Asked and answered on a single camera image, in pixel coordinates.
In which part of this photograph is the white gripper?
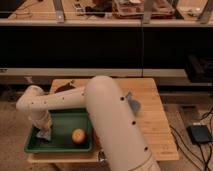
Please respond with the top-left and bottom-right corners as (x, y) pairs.
(31, 111), (52, 130)

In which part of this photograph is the grey towel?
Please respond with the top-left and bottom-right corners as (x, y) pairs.
(36, 130), (51, 141)

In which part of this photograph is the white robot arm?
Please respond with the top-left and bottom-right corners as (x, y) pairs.
(16, 76), (161, 171)

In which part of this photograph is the green plastic tray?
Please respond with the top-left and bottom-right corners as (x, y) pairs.
(24, 109), (93, 153)

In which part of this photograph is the yellow apple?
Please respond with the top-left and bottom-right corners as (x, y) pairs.
(72, 129), (86, 144)

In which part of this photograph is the dark red small bowl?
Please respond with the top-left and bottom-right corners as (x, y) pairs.
(54, 82), (76, 93)

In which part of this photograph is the blue cloth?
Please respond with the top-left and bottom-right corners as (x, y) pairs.
(126, 92), (141, 114)

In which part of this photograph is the black foot pedal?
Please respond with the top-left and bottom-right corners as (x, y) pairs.
(187, 125), (212, 144)

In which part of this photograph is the black box on right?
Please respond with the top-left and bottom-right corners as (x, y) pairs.
(185, 55), (213, 83)

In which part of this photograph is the black floor cable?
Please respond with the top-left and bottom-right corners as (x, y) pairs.
(169, 107), (213, 171)

